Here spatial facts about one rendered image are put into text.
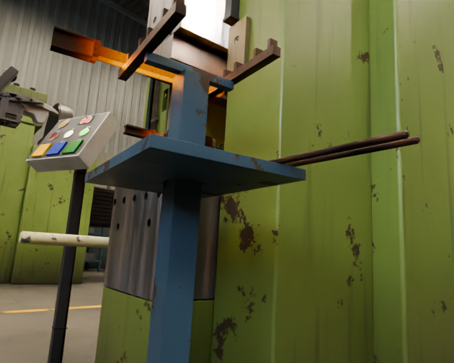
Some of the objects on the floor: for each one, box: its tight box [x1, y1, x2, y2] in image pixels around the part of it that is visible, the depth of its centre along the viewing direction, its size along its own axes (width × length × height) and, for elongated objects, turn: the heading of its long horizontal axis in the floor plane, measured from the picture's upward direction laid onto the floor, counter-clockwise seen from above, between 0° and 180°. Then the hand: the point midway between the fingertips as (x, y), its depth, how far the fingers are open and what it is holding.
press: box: [0, 83, 115, 284], centre depth 600 cm, size 220×123×290 cm, turn 153°
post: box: [48, 169, 86, 363], centre depth 163 cm, size 4×4×108 cm
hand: (54, 110), depth 111 cm, fingers closed
